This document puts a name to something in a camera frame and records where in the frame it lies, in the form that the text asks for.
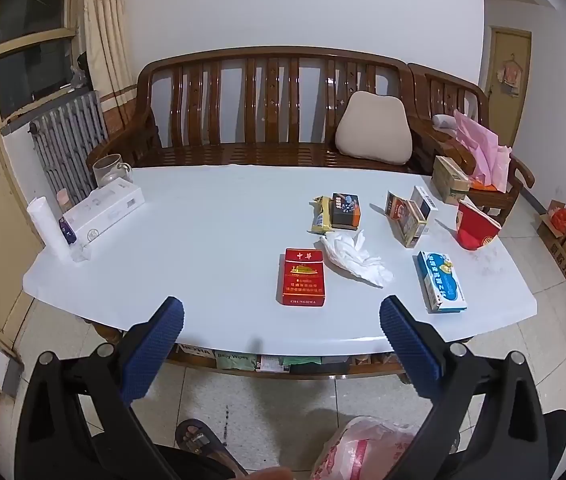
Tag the translucent red print plastic bag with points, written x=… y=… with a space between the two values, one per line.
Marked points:
x=363 y=447

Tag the yellow snack wrapper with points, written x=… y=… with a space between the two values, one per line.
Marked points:
x=322 y=216

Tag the glass mug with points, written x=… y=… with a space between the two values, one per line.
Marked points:
x=109 y=169

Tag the small purple packet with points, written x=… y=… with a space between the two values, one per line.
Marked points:
x=67 y=232

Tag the white top wooden table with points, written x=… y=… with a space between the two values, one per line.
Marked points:
x=109 y=334

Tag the grey radiator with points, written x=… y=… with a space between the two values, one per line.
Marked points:
x=70 y=140

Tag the foot in sandal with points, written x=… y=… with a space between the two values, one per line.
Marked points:
x=268 y=475

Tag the pink plastic bag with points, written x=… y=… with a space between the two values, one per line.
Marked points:
x=483 y=152

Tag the wooden slatted sofa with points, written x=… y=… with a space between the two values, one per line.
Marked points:
x=263 y=152

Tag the person's right leg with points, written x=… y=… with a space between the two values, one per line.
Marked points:
x=558 y=440

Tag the cream patterned curtain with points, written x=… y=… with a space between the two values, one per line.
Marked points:
x=108 y=35

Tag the yellow door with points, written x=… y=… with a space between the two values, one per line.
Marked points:
x=508 y=110

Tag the white tissue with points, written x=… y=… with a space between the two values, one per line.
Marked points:
x=355 y=259

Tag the green wipes pack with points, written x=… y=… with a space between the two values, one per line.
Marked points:
x=234 y=360

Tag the green beige carton box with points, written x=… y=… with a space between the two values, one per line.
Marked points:
x=450 y=181

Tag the long white box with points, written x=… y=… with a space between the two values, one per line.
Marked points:
x=105 y=210

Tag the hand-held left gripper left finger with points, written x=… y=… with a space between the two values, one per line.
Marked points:
x=155 y=345

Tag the white bundle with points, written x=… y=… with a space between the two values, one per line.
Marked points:
x=443 y=121

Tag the wooden armchair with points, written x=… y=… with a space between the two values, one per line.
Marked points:
x=463 y=95

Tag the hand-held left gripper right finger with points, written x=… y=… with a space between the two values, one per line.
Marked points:
x=408 y=345

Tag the black orange small box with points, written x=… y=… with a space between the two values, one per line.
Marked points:
x=345 y=209

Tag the blue white medicine box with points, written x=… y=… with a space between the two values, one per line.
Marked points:
x=441 y=281

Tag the beige cushion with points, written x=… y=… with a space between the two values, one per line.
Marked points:
x=375 y=127

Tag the red paper cup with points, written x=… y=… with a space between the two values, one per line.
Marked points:
x=475 y=230

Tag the white paper roll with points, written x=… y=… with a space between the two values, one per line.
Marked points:
x=48 y=230

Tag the hanging door decoration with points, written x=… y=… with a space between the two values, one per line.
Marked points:
x=509 y=74

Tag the white barcode box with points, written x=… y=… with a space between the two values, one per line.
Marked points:
x=425 y=201

